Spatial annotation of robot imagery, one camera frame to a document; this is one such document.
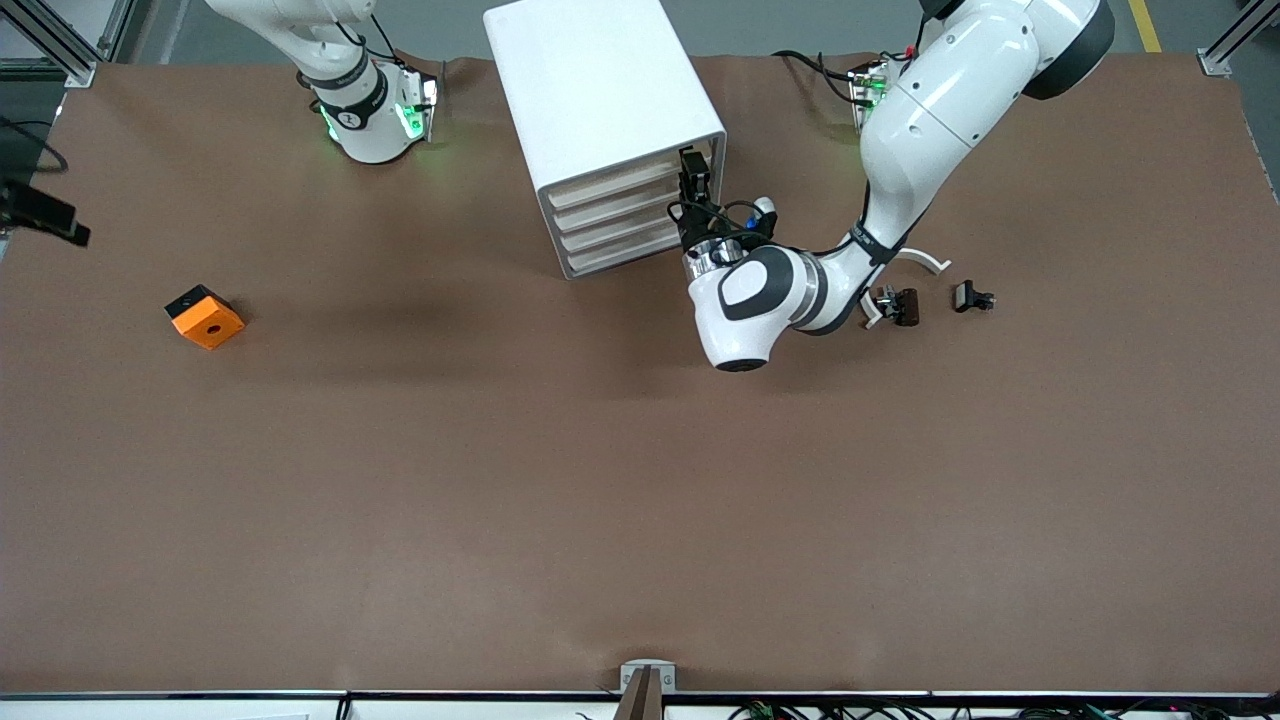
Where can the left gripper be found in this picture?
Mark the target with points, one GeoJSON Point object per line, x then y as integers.
{"type": "Point", "coordinates": [699, 228]}

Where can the right white Franka arm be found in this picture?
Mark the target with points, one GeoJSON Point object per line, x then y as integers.
{"type": "Point", "coordinates": [365, 120]}

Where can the left white Franka arm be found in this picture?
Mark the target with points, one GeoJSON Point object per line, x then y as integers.
{"type": "Point", "coordinates": [930, 120]}

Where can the brown paper table cover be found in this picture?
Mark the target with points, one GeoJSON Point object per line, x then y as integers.
{"type": "Point", "coordinates": [640, 450]}

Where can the small black clip component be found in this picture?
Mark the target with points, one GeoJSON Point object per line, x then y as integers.
{"type": "Point", "coordinates": [966, 296]}

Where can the aluminium frame post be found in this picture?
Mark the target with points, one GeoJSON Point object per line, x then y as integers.
{"type": "Point", "coordinates": [60, 40]}
{"type": "Point", "coordinates": [1225, 55]}

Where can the orange button enclosure box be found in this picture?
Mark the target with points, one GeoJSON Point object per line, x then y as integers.
{"type": "Point", "coordinates": [210, 325]}

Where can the dark brown switch component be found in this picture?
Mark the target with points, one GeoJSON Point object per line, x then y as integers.
{"type": "Point", "coordinates": [907, 306]}

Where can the grey metal bracket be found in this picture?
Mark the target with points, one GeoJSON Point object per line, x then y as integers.
{"type": "Point", "coordinates": [628, 678]}

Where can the brown post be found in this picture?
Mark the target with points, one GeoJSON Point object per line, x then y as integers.
{"type": "Point", "coordinates": [640, 700]}

